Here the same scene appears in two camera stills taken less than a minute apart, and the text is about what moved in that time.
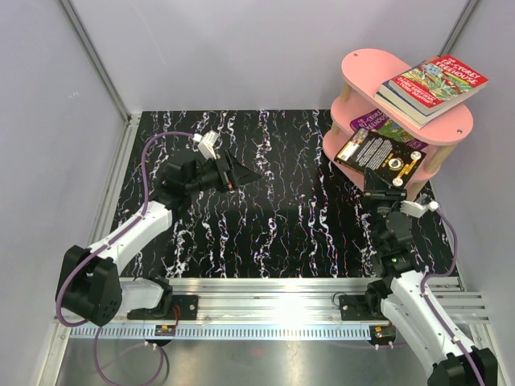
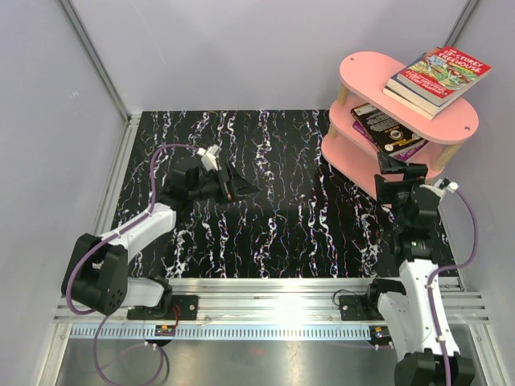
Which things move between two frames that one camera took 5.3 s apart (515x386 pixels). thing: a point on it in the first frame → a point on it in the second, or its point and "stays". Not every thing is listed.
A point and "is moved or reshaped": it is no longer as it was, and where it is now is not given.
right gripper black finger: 373,182 → 389,163
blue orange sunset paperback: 409,114 → 419,99
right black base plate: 356,308 stays
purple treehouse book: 376,121 → 405,153
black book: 396,161 → 385,133
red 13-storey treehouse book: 436,84 is moved or reshaped
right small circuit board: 382,334 stays
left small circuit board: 165,330 stays
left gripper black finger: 242,174 → 239,186
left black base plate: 179,307 stays
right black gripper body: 380,203 → 396,193
